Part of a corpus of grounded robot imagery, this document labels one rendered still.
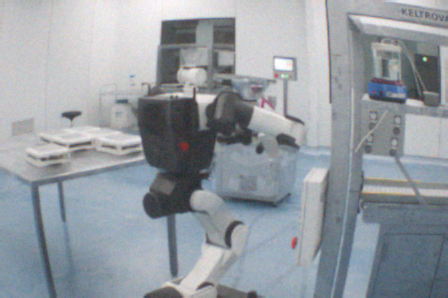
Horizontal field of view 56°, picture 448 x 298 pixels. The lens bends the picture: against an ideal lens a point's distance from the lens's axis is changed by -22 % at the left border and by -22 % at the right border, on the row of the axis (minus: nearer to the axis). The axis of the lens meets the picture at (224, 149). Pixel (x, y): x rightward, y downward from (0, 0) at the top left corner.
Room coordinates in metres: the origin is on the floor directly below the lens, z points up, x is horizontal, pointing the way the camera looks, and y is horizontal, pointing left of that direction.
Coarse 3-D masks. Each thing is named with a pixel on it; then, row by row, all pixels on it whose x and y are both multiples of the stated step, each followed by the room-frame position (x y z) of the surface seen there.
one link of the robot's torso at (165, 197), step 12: (156, 180) 2.10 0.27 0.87; (168, 180) 2.07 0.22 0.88; (180, 180) 2.06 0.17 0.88; (192, 180) 2.11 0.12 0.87; (156, 192) 2.02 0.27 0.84; (168, 192) 2.02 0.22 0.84; (180, 192) 2.05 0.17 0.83; (144, 204) 2.04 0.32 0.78; (156, 204) 1.99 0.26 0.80; (168, 204) 2.01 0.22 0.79; (180, 204) 2.07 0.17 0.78; (156, 216) 1.99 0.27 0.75
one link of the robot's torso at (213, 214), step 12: (204, 192) 2.14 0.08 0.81; (192, 204) 2.09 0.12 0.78; (204, 204) 2.13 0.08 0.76; (216, 204) 2.20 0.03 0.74; (204, 216) 2.22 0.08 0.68; (216, 216) 2.24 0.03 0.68; (228, 216) 2.30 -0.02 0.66; (204, 228) 2.32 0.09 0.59; (216, 228) 2.25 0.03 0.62; (228, 228) 2.29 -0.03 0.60; (216, 240) 2.32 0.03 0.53; (228, 240) 2.28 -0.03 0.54
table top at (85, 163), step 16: (0, 144) 3.15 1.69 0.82; (16, 144) 3.16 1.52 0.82; (32, 144) 3.17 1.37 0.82; (0, 160) 2.60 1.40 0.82; (16, 160) 2.62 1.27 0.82; (80, 160) 2.68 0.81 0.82; (96, 160) 2.70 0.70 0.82; (112, 160) 2.71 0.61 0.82; (128, 160) 2.72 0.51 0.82; (144, 160) 2.79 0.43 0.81; (16, 176) 2.29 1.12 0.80; (32, 176) 2.25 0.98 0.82; (48, 176) 2.27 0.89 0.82; (64, 176) 2.33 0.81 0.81; (80, 176) 2.42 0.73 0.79
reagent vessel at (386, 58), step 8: (376, 48) 2.07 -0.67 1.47; (384, 48) 2.04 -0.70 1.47; (392, 48) 2.03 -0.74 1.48; (376, 56) 2.08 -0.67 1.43; (384, 56) 2.04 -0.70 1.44; (392, 56) 2.04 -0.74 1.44; (376, 64) 2.08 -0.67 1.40; (384, 64) 2.05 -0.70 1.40; (392, 64) 2.04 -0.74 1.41; (376, 72) 2.08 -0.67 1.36; (384, 72) 2.05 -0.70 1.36; (392, 72) 2.04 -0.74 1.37; (400, 72) 2.07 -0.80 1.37; (392, 80) 2.04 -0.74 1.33; (400, 80) 2.07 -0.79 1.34
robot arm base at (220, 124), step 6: (228, 90) 2.03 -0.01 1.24; (216, 96) 2.07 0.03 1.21; (240, 96) 2.03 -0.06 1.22; (216, 102) 2.07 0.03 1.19; (210, 114) 2.03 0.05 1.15; (210, 120) 1.99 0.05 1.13; (216, 120) 1.95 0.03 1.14; (222, 120) 1.94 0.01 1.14; (228, 120) 1.94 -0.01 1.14; (210, 126) 1.99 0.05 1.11; (216, 126) 1.97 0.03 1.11; (222, 126) 1.96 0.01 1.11; (228, 126) 1.95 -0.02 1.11; (234, 126) 1.95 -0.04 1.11; (222, 132) 1.99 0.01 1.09; (228, 132) 1.98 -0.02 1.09
